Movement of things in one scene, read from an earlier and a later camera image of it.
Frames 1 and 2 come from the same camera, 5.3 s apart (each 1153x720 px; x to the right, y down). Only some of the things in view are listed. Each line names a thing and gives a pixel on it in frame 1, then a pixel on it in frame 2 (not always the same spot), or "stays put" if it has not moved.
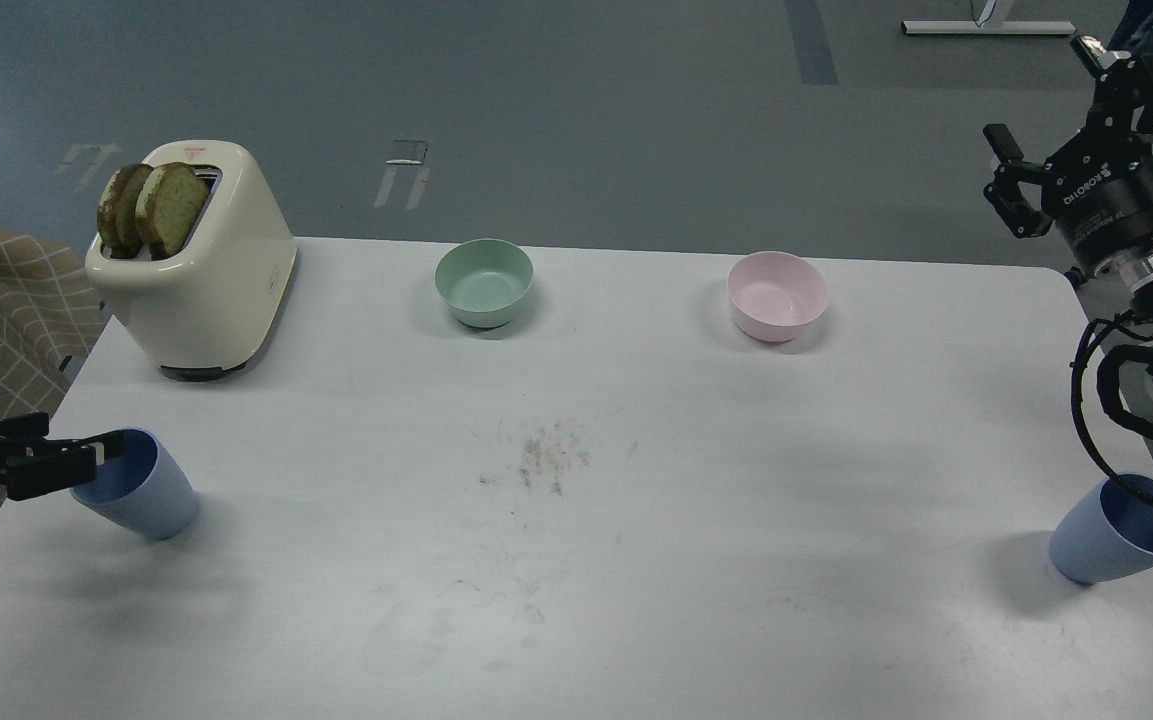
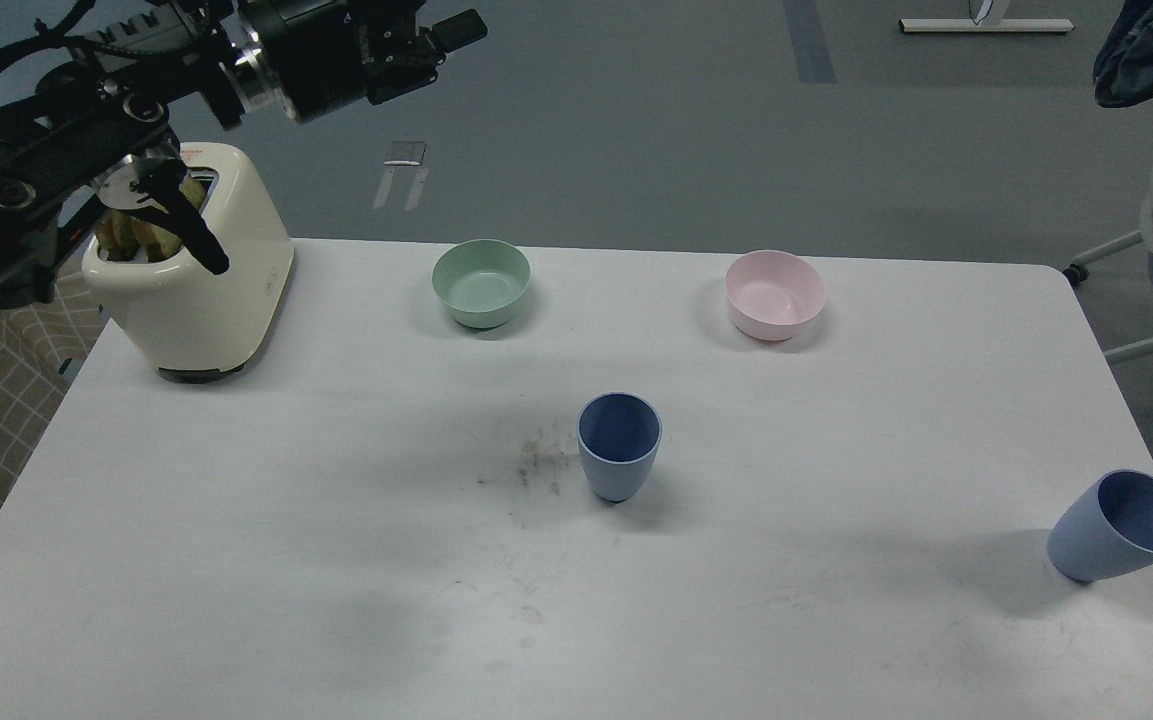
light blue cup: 143,487 -> 619,433
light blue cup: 1106,530 stays put
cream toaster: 204,313 stays put
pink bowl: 773,293 stays put
